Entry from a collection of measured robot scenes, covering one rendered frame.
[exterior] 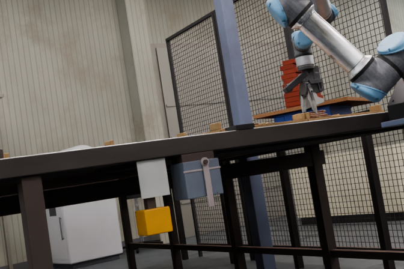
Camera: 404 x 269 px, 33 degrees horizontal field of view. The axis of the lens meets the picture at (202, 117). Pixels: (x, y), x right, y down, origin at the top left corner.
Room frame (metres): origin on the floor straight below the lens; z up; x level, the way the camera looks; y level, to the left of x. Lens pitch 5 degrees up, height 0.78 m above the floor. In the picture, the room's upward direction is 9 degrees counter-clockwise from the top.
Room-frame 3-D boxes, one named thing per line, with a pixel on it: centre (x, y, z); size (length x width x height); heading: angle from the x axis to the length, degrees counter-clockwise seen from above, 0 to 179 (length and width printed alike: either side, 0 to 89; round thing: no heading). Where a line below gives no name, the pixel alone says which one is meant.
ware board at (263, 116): (3.50, -0.60, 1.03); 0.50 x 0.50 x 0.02; 59
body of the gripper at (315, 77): (2.86, -0.48, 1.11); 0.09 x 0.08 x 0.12; 105
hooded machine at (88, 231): (7.84, 1.56, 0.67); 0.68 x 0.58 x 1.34; 126
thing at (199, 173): (2.27, 0.05, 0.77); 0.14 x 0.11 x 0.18; 119
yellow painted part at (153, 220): (2.18, 0.20, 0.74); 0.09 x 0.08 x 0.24; 119
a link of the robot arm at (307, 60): (2.86, -0.47, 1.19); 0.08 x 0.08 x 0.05
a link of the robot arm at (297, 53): (2.85, -0.47, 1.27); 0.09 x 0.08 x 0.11; 176
